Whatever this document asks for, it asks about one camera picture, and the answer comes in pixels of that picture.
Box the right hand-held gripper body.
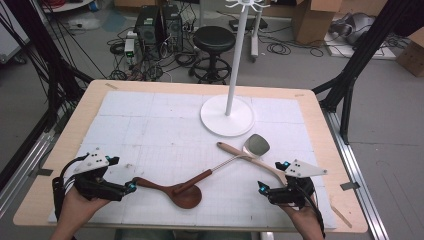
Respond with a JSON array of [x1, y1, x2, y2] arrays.
[[266, 159, 328, 209]]

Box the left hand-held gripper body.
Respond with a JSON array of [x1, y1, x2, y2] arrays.
[[73, 151, 129, 203]]

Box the steel spoon brown handle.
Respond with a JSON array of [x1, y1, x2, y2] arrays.
[[173, 133, 272, 195]]

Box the light wooden spatula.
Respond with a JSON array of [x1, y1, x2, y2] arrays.
[[216, 141, 288, 186]]

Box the dark wooden spoon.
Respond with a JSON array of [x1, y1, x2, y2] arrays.
[[132, 176, 203, 210]]

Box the white hook rack stand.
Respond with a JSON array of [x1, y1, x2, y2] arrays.
[[199, 0, 272, 138]]

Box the person's right hand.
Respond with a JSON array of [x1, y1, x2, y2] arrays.
[[281, 199, 324, 235]]

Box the person's left hand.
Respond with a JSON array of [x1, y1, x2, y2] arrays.
[[59, 188, 110, 231]]

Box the white foam mat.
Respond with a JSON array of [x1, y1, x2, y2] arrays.
[[48, 90, 338, 231]]

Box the thin wooden stick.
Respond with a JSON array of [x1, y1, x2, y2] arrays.
[[329, 203, 353, 229]]

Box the grey tape strip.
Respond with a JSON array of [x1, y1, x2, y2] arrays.
[[29, 168, 54, 178], [339, 181, 361, 192]]

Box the white power unit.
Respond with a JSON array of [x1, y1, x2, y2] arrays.
[[123, 31, 138, 66]]

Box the white board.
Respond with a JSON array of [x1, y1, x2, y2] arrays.
[[324, 33, 398, 62]]

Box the white stand leg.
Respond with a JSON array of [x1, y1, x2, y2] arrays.
[[249, 6, 262, 64]]

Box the black computer tower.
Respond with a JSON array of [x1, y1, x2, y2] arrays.
[[133, 4, 164, 56], [161, 3, 184, 53]]

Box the black round stool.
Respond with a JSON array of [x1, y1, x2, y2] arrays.
[[188, 25, 237, 85]]

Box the cardboard box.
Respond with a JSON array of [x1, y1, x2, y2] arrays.
[[291, 0, 343, 46], [395, 28, 424, 78]]

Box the grey bundle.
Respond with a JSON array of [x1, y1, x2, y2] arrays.
[[328, 12, 376, 46]]

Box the round white table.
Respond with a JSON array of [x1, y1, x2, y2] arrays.
[[41, 0, 94, 14]]

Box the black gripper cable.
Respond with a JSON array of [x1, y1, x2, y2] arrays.
[[296, 184, 327, 239], [51, 153, 90, 221]]

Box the aluminium rail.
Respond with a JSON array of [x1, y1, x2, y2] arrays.
[[324, 109, 390, 240], [0, 131, 56, 209]]

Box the coiled black cable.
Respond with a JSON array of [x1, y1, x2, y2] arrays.
[[266, 42, 292, 56], [109, 41, 126, 56]]

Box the black metal frame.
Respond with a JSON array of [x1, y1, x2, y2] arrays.
[[313, 0, 424, 145], [0, 0, 95, 134]]

